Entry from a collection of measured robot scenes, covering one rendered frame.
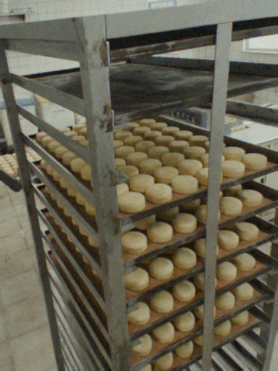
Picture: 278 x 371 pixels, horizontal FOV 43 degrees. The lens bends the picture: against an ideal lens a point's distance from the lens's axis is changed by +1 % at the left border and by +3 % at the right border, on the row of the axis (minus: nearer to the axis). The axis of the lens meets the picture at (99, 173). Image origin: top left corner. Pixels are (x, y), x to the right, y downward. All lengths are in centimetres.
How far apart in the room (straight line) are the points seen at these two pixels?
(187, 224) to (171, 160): 16
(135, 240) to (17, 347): 187
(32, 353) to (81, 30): 213
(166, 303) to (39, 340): 171
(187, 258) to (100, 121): 41
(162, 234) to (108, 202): 19
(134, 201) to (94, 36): 29
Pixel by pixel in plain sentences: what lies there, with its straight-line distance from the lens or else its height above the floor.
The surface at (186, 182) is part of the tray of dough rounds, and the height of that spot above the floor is 151.
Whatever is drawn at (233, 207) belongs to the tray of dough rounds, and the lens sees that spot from 80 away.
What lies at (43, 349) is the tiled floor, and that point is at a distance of 241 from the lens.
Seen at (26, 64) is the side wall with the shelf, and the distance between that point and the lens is 617.
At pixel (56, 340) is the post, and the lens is 159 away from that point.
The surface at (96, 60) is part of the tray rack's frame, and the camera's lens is 48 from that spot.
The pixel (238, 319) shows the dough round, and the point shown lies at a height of 106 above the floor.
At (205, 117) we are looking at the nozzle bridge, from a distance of 248.
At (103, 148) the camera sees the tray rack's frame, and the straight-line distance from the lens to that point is 50.
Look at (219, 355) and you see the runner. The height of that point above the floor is 77.
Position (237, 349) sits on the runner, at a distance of 126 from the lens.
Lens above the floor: 182
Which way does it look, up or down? 24 degrees down
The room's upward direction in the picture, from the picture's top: 6 degrees counter-clockwise
